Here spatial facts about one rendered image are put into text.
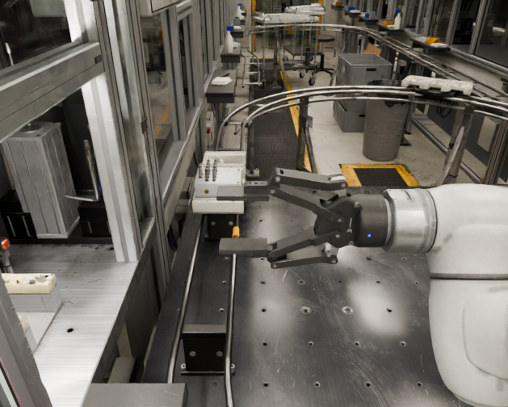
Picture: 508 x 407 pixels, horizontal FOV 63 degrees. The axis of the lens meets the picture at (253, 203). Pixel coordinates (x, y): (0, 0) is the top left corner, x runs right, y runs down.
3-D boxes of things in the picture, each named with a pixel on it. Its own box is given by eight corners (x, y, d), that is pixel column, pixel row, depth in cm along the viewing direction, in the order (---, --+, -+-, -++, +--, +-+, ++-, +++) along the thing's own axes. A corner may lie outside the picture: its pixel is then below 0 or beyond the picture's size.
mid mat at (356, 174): (453, 228, 262) (453, 227, 262) (367, 228, 262) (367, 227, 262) (403, 164, 349) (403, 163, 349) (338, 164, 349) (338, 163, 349)
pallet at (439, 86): (399, 96, 242) (402, 78, 237) (405, 90, 252) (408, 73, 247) (466, 105, 225) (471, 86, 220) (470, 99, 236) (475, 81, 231)
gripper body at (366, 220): (371, 231, 63) (310, 231, 63) (379, 182, 59) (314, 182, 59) (384, 261, 57) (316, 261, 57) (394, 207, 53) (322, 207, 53)
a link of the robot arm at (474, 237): (437, 176, 53) (443, 279, 52) (556, 176, 53) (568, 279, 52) (406, 190, 64) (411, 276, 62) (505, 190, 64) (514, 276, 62)
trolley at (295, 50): (325, 70, 681) (330, 5, 633) (291, 71, 674) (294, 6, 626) (312, 60, 753) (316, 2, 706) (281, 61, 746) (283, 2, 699)
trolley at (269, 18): (261, 90, 567) (262, 13, 520) (249, 81, 614) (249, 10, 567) (319, 85, 591) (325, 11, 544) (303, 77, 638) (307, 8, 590)
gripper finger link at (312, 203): (340, 226, 56) (346, 218, 56) (266, 195, 54) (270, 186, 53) (335, 211, 60) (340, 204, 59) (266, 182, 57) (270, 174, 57)
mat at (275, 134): (335, 225, 266) (336, 224, 265) (244, 225, 266) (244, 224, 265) (281, 58, 775) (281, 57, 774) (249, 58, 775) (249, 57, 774)
